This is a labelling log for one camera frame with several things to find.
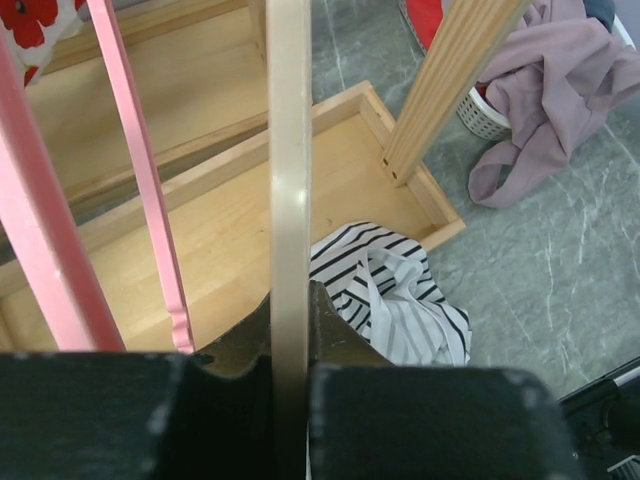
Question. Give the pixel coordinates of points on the navy blue tank top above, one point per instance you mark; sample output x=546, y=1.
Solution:
x=603, y=10

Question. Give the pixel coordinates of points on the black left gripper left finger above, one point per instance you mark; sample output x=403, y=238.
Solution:
x=141, y=415

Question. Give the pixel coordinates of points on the white black striped tank top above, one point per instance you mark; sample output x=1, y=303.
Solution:
x=381, y=285

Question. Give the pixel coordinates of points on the wooden clothes rack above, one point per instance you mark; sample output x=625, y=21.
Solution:
x=201, y=72

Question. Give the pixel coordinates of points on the white perforated plastic basket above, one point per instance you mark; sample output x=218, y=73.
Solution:
x=478, y=116

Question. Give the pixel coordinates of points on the beige wooden hanger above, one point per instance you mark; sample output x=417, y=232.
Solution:
x=288, y=27

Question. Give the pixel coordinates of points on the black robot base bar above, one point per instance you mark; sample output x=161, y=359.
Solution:
x=603, y=417

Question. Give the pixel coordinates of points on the red floral white dress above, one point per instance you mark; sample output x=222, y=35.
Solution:
x=32, y=28

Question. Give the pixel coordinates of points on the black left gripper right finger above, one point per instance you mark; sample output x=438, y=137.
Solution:
x=369, y=419

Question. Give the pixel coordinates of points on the red tank top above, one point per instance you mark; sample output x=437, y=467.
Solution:
x=425, y=17

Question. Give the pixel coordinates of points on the pink plastic hanger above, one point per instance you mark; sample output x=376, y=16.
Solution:
x=37, y=212

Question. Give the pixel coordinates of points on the pale pink tank top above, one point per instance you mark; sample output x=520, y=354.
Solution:
x=556, y=78

